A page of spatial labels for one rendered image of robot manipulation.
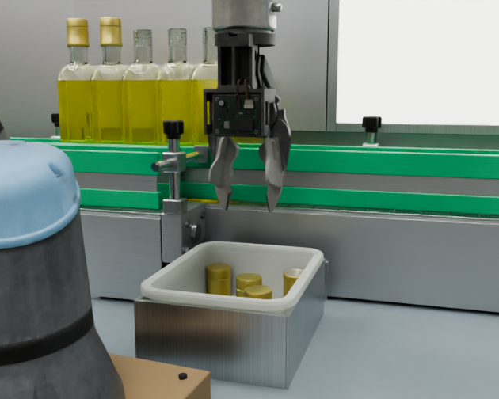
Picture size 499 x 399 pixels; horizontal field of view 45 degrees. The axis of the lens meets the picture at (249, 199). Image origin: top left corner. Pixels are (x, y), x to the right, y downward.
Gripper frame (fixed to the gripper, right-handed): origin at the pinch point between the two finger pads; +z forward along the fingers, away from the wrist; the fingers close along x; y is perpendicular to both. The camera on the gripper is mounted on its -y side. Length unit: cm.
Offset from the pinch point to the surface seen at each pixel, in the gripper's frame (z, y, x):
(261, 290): 9.9, 5.5, 2.9
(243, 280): 10.0, 2.3, -0.2
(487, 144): -4.8, -31.1, 31.7
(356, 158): -4.1, -12.6, 12.3
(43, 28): -25, -34, -50
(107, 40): -21.2, -16.9, -27.4
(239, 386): 16.2, 17.3, 3.4
